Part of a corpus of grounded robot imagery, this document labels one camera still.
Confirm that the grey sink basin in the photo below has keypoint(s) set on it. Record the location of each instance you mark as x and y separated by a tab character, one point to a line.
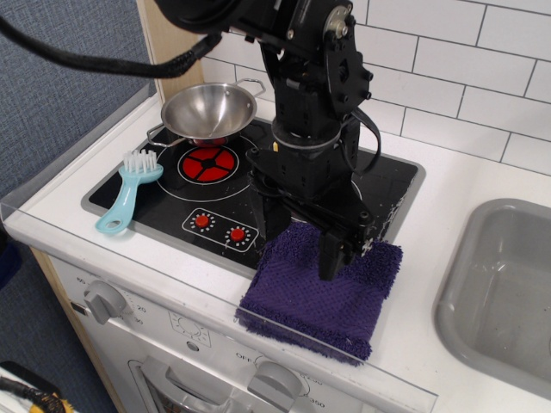
493	313

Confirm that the silver metal pan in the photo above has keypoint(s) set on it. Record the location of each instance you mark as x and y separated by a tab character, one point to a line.
207	115

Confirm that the light blue dish brush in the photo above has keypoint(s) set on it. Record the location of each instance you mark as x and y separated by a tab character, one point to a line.
138	167

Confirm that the yellow cloth object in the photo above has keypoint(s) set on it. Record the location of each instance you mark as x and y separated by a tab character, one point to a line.
52	404

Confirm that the grey right oven knob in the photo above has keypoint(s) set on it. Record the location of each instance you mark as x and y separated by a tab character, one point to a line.
275	384

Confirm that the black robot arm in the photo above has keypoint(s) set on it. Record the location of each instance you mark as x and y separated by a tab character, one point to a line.
310	56

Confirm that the grey left oven knob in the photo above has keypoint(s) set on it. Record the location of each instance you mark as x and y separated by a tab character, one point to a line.
104	301

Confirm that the grey oven knob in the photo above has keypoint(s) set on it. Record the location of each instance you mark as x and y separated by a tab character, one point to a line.
275	384
104	301

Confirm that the light wooden side post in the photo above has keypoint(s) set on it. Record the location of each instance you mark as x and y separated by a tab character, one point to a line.
164	41

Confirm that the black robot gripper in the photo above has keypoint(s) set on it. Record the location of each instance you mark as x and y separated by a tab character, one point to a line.
314	183

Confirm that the white toy oven front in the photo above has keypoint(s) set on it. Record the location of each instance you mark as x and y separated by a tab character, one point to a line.
153	359

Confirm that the purple towel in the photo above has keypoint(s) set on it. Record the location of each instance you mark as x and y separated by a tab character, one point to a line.
288	301

